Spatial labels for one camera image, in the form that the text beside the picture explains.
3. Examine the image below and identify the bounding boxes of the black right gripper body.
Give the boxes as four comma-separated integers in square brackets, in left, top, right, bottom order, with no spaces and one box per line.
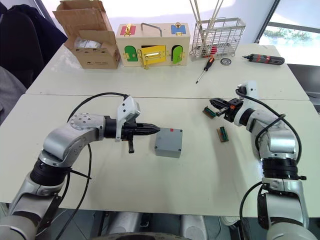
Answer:
[215,98,244,123]

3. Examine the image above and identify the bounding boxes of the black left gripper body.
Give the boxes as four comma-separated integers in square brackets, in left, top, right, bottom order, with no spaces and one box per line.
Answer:
[121,119,139,154]

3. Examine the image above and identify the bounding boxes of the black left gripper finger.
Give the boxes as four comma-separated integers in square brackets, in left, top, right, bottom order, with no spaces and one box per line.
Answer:
[136,122,161,131]
[136,128,161,137]

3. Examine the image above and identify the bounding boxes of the grey metal box lid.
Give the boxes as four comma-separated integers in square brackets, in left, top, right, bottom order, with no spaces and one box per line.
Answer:
[154,127,184,152]

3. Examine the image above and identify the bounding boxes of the green screw holder on cardboard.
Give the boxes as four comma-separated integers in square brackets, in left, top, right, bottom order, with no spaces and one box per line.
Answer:
[216,126,230,144]
[202,105,217,121]

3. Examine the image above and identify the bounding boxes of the black red electric screwdriver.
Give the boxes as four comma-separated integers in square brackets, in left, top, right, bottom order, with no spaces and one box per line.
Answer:
[241,52,286,68]

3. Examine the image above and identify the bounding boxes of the open brown cardboard box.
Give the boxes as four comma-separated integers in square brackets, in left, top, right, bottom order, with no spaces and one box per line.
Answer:
[52,0,122,70]

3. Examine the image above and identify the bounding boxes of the wooden lock box coloured doors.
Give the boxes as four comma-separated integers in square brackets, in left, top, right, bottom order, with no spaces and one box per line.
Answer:
[115,21,192,70]

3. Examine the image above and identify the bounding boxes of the black side desk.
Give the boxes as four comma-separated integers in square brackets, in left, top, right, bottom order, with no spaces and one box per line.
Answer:
[286,63,320,113]

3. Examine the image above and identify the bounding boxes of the thin metal rod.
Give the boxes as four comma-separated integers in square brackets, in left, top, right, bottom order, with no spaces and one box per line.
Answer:
[203,0,222,41]
[194,0,206,55]
[206,0,229,38]
[188,0,204,56]

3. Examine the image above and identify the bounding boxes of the clear plastic bag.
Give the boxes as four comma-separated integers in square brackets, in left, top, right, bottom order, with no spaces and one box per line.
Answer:
[73,36,104,50]

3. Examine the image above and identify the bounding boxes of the grey rounded shape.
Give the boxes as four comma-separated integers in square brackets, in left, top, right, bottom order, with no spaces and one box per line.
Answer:
[179,214,209,240]

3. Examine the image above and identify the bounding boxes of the grey cloth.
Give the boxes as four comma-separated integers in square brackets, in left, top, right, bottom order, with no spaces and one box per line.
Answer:
[0,65,28,126]

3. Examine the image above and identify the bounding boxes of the black chair with jacket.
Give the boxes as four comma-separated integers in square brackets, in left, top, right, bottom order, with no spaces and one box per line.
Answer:
[0,3,69,89]

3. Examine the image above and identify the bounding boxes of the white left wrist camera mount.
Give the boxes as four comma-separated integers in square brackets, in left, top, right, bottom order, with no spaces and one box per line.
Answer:
[114,95,142,143]

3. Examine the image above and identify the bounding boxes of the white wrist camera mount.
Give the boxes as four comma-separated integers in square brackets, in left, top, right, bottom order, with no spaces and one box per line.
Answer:
[114,95,142,143]
[233,80,258,127]

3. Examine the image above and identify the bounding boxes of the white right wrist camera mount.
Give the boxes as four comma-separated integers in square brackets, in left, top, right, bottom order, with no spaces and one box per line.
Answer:
[233,80,258,127]

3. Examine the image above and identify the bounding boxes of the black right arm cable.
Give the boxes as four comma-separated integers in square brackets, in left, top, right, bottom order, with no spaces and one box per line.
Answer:
[235,88,303,227]

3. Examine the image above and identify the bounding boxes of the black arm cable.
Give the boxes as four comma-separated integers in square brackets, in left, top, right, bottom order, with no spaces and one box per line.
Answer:
[53,92,132,240]
[235,88,303,227]

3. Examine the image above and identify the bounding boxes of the orange black handle screwdriver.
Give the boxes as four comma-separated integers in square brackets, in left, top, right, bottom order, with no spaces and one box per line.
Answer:
[195,56,216,85]

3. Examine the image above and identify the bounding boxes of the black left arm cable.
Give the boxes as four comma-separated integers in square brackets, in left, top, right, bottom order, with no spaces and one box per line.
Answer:
[53,92,132,240]

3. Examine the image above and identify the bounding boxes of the metal wire basket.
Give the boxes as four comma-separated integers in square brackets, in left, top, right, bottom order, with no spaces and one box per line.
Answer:
[190,17,247,63]

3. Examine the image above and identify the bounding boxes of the window with dark frame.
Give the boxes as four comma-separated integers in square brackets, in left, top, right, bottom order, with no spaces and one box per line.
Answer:
[254,0,320,46]

